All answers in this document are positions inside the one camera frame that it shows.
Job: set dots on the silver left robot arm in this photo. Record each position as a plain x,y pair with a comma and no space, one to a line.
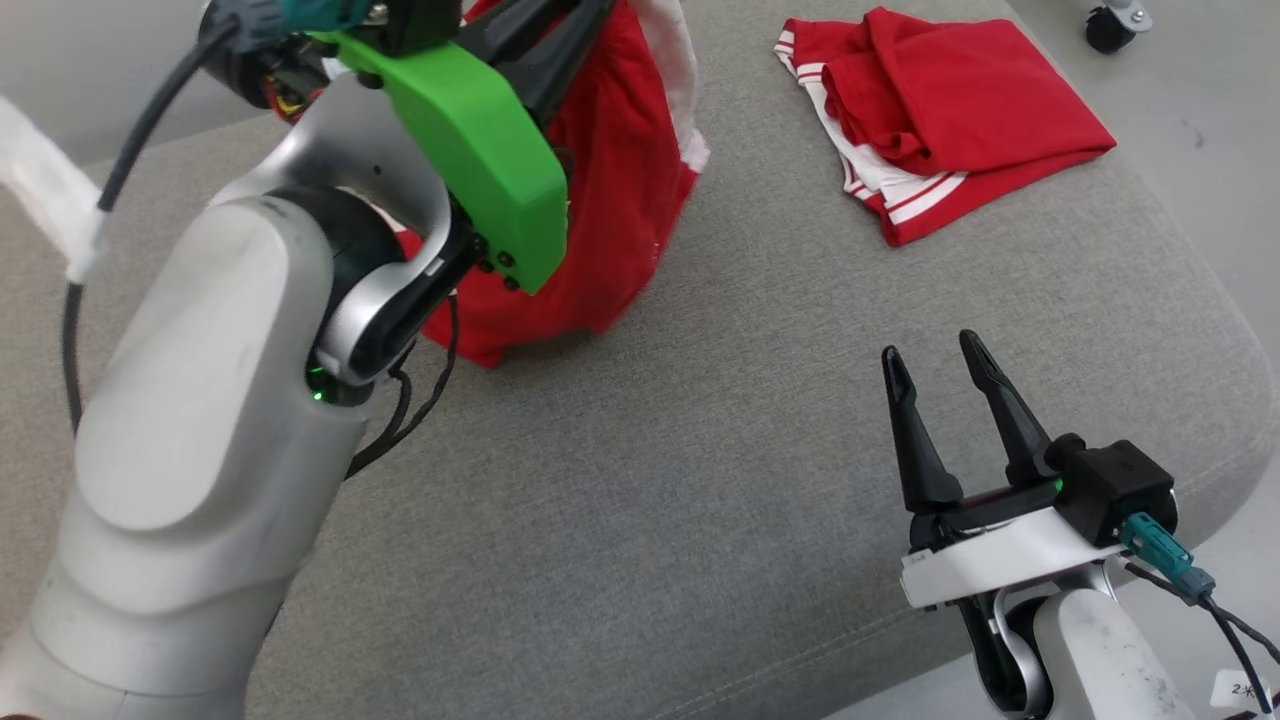
200,420

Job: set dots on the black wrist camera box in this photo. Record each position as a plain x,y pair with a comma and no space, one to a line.
1120,490
420,22

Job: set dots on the red Bulls 23 jersey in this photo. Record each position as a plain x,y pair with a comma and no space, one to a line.
950,110

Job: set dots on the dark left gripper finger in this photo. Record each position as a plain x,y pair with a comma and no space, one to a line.
570,55
510,30

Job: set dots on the black caster wheel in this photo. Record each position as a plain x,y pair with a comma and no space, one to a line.
1112,25

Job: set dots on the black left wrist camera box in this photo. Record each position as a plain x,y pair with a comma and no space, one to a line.
420,22

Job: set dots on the red garment with white trim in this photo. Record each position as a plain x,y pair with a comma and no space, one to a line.
620,200

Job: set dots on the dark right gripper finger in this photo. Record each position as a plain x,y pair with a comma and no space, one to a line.
1010,415
915,450

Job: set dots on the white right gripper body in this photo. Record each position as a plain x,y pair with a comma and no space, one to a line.
990,565

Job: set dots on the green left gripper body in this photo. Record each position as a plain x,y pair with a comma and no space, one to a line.
490,160

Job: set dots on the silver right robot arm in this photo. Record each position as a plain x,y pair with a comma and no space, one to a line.
1090,660

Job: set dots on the grey fabric sofa cushion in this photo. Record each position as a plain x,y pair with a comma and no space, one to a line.
700,500

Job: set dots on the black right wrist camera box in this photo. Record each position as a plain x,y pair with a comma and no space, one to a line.
1120,490

